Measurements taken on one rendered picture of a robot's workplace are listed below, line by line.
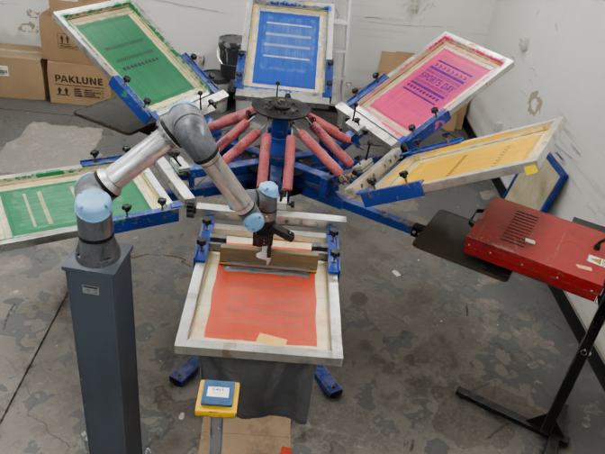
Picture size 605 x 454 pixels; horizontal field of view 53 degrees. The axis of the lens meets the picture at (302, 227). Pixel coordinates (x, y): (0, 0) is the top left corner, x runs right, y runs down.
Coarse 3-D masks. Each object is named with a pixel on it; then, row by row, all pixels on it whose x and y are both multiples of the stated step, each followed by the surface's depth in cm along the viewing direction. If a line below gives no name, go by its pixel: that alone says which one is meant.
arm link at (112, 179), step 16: (176, 112) 206; (192, 112) 204; (160, 128) 207; (144, 144) 209; (160, 144) 208; (176, 144) 208; (128, 160) 209; (144, 160) 209; (96, 176) 209; (112, 176) 210; (128, 176) 210; (80, 192) 207; (112, 192) 210
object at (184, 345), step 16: (224, 224) 275; (304, 240) 276; (320, 240) 276; (192, 288) 235; (336, 288) 245; (192, 304) 228; (336, 304) 236; (192, 320) 223; (336, 320) 229; (176, 336) 213; (336, 336) 221; (176, 352) 211; (192, 352) 211; (208, 352) 211; (224, 352) 211; (240, 352) 211; (256, 352) 211; (272, 352) 211; (288, 352) 212; (304, 352) 213; (320, 352) 213; (336, 352) 214
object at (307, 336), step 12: (276, 276) 254; (288, 276) 254; (312, 276) 256; (312, 288) 249; (312, 300) 243; (312, 312) 237; (312, 324) 231; (276, 336) 223; (288, 336) 224; (300, 336) 225; (312, 336) 225
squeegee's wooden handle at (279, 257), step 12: (228, 252) 251; (240, 252) 251; (252, 252) 251; (276, 252) 251; (288, 252) 251; (300, 252) 252; (312, 252) 253; (276, 264) 254; (288, 264) 254; (300, 264) 254; (312, 264) 254
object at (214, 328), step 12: (216, 276) 249; (228, 276) 250; (216, 288) 243; (216, 300) 237; (216, 312) 231; (216, 324) 225; (228, 324) 226; (240, 324) 227; (252, 324) 227; (204, 336) 220; (216, 336) 220; (228, 336) 221; (240, 336) 221; (252, 336) 222
